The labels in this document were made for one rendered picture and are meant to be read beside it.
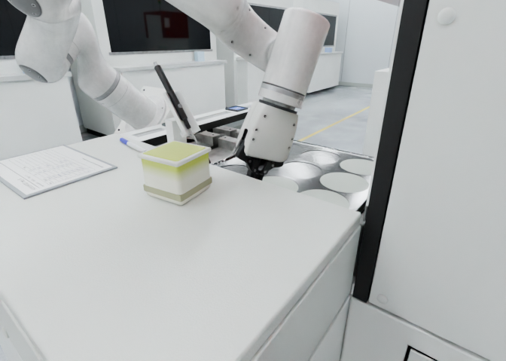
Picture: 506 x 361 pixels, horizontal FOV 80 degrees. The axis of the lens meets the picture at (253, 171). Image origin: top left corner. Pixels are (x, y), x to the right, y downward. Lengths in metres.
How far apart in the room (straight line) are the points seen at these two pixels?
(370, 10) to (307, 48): 8.44
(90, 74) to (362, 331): 0.96
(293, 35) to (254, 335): 0.44
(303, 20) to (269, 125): 0.18
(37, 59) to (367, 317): 0.94
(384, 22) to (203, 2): 8.39
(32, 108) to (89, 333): 3.18
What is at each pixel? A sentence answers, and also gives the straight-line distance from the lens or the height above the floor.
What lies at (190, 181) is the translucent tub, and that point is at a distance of 0.44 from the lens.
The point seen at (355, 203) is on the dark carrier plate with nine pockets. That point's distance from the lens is 0.59.
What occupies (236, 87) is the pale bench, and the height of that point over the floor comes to 0.44.
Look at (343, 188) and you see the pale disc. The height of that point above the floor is 0.90.
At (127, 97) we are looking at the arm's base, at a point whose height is 1.00.
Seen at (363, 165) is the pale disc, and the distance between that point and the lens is 0.78.
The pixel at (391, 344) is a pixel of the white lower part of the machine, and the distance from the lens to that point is 0.55.
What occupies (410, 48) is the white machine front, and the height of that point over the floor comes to 1.17.
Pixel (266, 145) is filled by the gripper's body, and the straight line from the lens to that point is 0.56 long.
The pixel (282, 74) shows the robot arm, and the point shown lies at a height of 1.13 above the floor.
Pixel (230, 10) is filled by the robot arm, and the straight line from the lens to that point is 0.52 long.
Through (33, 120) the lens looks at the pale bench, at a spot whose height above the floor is 0.51.
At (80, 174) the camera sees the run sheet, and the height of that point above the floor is 0.97.
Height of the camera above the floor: 1.18
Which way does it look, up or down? 23 degrees down
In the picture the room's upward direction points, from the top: straight up
